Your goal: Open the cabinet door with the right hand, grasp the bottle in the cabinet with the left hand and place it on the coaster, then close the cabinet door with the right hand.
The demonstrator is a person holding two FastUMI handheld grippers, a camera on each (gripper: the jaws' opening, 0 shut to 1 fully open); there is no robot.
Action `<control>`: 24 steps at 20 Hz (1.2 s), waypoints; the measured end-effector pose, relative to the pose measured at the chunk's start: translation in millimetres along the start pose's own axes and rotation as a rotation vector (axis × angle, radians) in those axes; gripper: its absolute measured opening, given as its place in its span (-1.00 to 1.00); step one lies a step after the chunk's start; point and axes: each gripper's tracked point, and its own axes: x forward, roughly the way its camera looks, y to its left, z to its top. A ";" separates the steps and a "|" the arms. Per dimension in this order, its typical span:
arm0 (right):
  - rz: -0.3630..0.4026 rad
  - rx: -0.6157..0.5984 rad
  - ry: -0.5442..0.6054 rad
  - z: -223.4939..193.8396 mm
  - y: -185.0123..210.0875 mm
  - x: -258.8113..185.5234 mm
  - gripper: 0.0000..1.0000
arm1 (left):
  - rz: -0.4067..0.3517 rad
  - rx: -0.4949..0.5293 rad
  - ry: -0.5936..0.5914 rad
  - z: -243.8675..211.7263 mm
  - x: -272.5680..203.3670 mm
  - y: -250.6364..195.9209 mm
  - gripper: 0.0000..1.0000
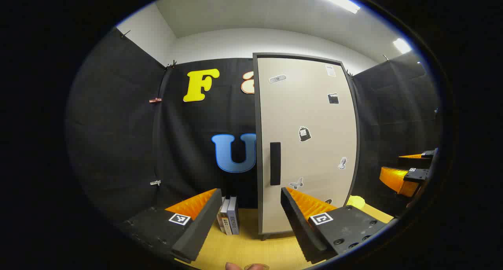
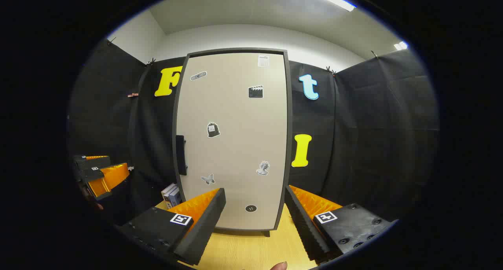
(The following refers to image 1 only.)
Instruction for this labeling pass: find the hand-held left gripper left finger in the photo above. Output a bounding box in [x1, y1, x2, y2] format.
[118, 188, 223, 264]

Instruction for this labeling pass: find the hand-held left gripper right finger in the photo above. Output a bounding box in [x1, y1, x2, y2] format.
[281, 187, 393, 264]

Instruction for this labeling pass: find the black cabinet door handle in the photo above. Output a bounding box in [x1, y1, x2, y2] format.
[270, 142, 281, 186]

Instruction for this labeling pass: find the dark grey cabinet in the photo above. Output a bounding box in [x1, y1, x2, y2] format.
[252, 53, 361, 241]

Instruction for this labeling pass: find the cream book with portrait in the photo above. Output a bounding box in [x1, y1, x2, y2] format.
[220, 198, 232, 236]

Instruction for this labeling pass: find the grey-blue book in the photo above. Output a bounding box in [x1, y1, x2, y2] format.
[227, 197, 240, 235]

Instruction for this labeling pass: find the small ceiling light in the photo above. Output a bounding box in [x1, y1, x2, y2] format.
[393, 38, 412, 54]

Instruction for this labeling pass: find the black backdrop cloth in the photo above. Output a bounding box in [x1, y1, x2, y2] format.
[66, 26, 442, 228]

